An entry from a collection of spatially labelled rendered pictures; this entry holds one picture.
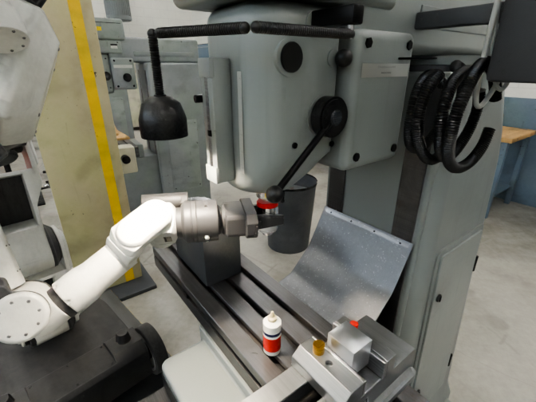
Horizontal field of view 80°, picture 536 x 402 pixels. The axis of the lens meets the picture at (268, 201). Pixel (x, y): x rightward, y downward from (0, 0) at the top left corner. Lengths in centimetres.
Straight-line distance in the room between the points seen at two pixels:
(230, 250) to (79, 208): 157
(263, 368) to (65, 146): 184
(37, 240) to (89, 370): 48
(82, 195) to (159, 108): 189
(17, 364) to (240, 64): 131
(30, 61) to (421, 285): 105
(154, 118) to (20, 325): 38
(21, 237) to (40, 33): 58
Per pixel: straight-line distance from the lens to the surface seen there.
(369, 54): 65
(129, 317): 180
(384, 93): 70
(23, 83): 75
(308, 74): 57
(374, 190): 96
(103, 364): 136
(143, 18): 1009
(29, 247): 116
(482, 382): 224
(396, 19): 73
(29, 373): 148
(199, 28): 47
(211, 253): 93
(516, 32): 62
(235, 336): 83
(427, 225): 93
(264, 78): 53
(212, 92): 56
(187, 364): 94
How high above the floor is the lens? 154
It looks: 23 degrees down
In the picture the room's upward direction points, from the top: straight up
